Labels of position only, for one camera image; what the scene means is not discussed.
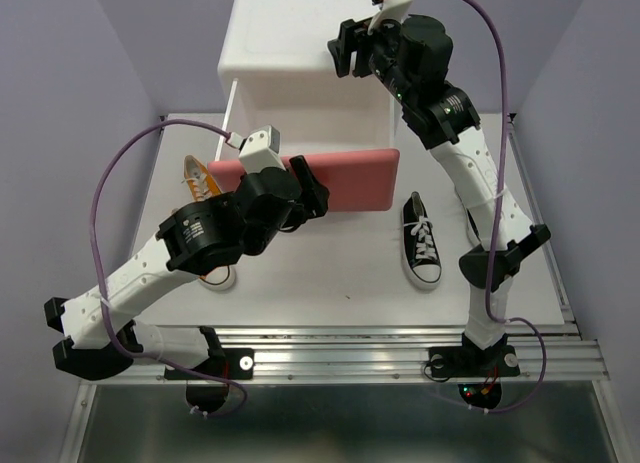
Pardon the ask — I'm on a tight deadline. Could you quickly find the black canvas sneaker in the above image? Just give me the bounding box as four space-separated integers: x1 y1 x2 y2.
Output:
456 193 482 247
401 191 442 292

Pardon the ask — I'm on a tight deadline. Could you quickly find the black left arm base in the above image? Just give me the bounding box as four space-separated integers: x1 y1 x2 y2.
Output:
164 327 255 419

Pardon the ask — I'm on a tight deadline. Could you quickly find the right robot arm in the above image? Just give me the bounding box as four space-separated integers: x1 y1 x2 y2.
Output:
330 15 550 373

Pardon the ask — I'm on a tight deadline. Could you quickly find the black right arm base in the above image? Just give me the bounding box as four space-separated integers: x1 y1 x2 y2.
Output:
423 336 521 411

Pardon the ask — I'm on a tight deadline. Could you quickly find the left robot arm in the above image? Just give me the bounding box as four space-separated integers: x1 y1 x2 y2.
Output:
44 156 330 381

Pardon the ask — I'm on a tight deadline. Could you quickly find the white shoe cabinet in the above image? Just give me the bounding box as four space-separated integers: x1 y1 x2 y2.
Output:
218 0 397 155

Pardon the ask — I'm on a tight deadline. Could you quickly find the orange canvas sneaker far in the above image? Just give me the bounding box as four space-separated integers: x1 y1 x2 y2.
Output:
184 155 222 202

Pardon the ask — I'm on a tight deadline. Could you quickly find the orange canvas sneaker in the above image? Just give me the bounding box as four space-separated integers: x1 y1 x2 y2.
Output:
199 265 236 292
184 155 222 202

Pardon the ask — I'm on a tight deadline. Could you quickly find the orange canvas sneaker near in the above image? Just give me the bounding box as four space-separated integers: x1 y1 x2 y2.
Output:
199 265 236 292

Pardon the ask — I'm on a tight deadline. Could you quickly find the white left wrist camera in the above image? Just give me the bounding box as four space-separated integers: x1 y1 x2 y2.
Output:
226 125 285 174

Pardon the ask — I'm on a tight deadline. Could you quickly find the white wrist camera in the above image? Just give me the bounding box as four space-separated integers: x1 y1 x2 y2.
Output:
226 125 285 174
368 0 413 34

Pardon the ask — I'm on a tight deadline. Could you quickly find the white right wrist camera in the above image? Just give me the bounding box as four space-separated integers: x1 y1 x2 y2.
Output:
368 0 413 34

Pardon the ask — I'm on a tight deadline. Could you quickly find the aluminium table edge rail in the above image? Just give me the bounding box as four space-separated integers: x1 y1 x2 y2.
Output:
62 127 616 462

